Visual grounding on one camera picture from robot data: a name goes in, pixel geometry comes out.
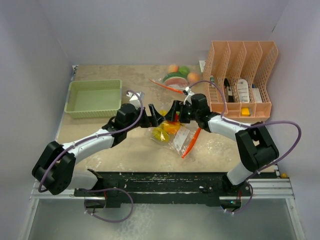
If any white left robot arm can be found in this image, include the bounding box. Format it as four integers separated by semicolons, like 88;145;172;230
32;103;165;196

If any white green tube in organizer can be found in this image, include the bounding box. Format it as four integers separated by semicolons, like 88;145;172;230
209;75;215;88

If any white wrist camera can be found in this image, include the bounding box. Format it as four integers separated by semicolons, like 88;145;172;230
183;86;194;106
126;91;145;109

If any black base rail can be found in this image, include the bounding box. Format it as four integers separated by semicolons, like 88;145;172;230
74;171;252;208

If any clear zip bag orange seal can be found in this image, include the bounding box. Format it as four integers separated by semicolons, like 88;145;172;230
146;101;201;159

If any yellow block in organizer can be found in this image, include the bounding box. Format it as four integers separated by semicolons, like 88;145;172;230
240;107;251;117

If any white bottle in organizer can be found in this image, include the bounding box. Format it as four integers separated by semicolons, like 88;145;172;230
237;79;250;103

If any black item in organizer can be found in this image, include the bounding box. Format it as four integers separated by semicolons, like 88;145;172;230
223;78;235;103

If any orange plastic file organizer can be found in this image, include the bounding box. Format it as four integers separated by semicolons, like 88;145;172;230
202;41;279;123

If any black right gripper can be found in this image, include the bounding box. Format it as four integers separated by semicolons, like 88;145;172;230
164;100;200;124

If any small white box behind organizer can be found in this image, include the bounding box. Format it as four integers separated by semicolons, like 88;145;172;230
199;60;206;73

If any red fake strawberry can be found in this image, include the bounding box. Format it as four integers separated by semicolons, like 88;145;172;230
174;113;179;122

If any yellow fake pineapple ring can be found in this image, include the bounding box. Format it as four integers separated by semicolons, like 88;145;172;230
152;126;170;141

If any fake peach right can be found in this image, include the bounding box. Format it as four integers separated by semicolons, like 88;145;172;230
187;72;201;85

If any fake peach left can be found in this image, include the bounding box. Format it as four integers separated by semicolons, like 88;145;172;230
167;64;179;73

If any green fake leafy vegetable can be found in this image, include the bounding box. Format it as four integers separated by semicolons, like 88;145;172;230
178;65;191;76

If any small yellow ball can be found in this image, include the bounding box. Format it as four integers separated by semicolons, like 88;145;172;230
280;173;288;179

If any fake watermelon slice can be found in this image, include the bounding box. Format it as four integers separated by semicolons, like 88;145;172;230
162;72;189;86

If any aluminium frame rail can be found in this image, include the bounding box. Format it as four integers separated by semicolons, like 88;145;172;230
29;178;295;200

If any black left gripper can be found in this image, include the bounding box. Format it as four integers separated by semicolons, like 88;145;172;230
125;104;165;132

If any fake peach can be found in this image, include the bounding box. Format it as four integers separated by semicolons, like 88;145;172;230
167;64;179;73
187;72;201;85

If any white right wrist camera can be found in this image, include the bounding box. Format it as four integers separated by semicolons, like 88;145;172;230
183;86;194;106

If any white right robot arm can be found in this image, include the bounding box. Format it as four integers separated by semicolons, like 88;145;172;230
164;93;279;196

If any light green perforated basket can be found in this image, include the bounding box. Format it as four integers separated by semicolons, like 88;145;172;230
64;79;122;119

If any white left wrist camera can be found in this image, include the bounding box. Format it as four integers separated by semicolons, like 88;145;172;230
126;91;145;109

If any yellow fake starfruit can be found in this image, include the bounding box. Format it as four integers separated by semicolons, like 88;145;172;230
159;109;168;117

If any white box in organizer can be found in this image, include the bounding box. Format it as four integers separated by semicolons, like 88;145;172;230
252;84;263;103

